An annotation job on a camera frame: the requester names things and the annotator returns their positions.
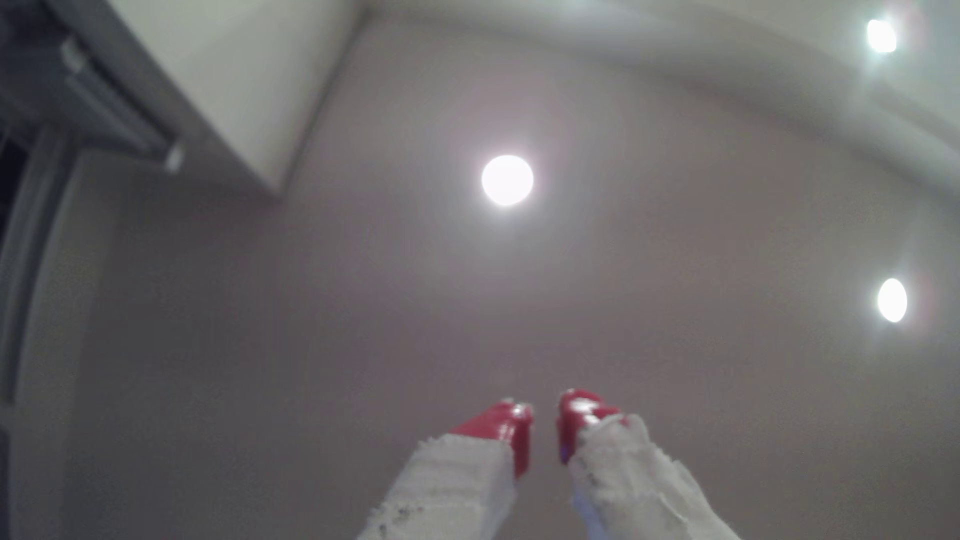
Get round ceiling light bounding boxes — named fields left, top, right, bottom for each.
left=480, top=153, right=536, bottom=208
left=876, top=277, right=909, bottom=324
left=864, top=18, right=900, bottom=55

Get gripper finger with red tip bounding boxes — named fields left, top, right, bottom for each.
left=356, top=397, right=536, bottom=540
left=556, top=388, right=742, bottom=540

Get grey blind rail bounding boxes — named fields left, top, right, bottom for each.
left=0, top=33, right=185, bottom=174

